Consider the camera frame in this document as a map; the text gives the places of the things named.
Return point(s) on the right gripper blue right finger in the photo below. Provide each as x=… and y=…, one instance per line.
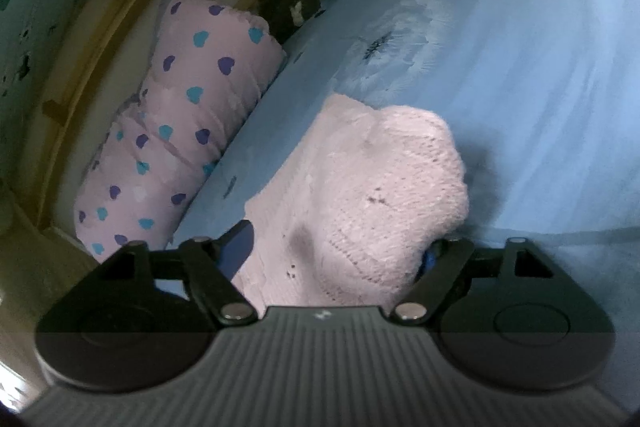
x=444, y=262

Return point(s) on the wooden bed headboard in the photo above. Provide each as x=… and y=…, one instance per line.
x=103, y=57

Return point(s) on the blue dandelion bed sheet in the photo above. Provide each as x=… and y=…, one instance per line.
x=542, y=97

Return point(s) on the pink knit cardigan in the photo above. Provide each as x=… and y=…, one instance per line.
x=347, y=218

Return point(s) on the pink heart-print rolled quilt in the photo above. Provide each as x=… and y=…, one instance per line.
x=210, y=65

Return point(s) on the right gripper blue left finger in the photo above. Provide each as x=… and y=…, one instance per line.
x=210, y=265

